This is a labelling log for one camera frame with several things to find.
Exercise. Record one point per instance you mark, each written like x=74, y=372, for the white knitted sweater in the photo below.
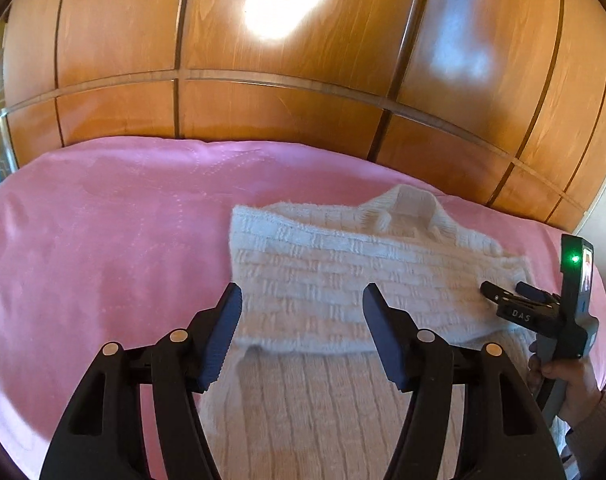
x=302, y=394

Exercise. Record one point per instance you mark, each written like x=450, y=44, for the wooden wardrobe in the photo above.
x=502, y=102

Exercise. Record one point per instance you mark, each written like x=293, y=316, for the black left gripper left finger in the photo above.
x=100, y=434

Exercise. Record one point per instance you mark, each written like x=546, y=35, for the grey sleeved right forearm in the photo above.
x=587, y=443

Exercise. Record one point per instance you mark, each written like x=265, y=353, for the pink bedspread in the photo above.
x=125, y=238

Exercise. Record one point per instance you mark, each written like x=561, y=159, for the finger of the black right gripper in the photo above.
x=498, y=295
x=534, y=294

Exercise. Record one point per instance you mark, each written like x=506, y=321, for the person's right hand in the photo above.
x=582, y=393

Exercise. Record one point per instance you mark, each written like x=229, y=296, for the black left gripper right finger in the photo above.
x=504, y=435

